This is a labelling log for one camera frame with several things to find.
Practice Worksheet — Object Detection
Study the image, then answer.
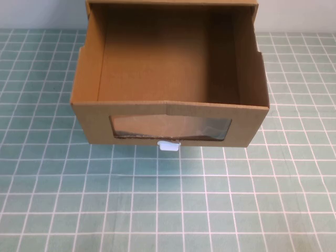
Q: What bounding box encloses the green white checkered tablecloth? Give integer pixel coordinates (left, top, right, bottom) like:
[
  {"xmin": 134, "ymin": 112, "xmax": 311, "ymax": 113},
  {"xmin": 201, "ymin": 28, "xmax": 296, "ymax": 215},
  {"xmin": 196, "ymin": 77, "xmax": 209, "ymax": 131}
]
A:
[{"xmin": 0, "ymin": 28, "xmax": 336, "ymax": 252}]

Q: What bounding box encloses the cardboard shoe box shell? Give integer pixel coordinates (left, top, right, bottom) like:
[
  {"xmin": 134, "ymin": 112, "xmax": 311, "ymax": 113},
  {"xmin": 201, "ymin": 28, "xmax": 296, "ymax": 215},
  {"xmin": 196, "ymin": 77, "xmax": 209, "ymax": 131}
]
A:
[{"xmin": 85, "ymin": 0, "xmax": 260, "ymax": 52}]

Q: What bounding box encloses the cardboard drawer with window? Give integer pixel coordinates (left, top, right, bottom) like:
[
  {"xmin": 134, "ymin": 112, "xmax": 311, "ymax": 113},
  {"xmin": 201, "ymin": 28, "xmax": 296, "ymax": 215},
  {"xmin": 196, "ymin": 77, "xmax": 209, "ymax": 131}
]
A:
[{"xmin": 69, "ymin": 2, "xmax": 271, "ymax": 146}]

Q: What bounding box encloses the white plastic drawer handle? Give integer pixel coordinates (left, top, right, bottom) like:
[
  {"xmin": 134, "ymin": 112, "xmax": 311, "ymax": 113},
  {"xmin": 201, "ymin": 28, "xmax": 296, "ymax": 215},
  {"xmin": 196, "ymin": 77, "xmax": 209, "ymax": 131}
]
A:
[{"xmin": 156, "ymin": 140, "xmax": 182, "ymax": 152}]

